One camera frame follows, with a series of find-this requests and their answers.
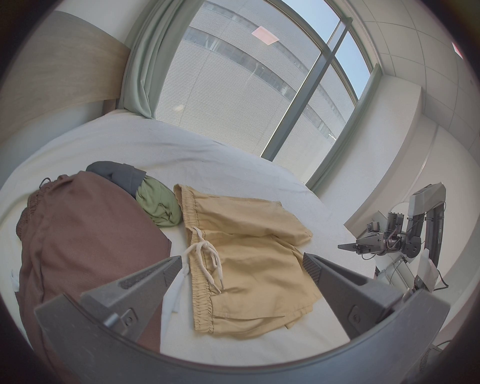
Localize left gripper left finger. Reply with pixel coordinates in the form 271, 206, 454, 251
80, 255, 184, 341

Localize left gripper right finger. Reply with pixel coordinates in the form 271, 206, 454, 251
302, 252, 404, 340

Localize tan shorts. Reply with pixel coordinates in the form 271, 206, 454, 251
173, 183, 322, 340

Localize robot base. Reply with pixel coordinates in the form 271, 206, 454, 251
374, 250, 440, 298

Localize bed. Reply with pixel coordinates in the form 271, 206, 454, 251
0, 9, 377, 357

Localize brown shorts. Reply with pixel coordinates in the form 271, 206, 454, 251
15, 170, 173, 361

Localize green garment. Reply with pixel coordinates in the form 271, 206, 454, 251
136, 177, 183, 228

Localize black garment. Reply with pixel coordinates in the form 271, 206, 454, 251
85, 160, 147, 197

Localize window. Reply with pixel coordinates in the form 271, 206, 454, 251
152, 0, 383, 192

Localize grey-green curtain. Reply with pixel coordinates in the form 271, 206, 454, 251
118, 0, 196, 120

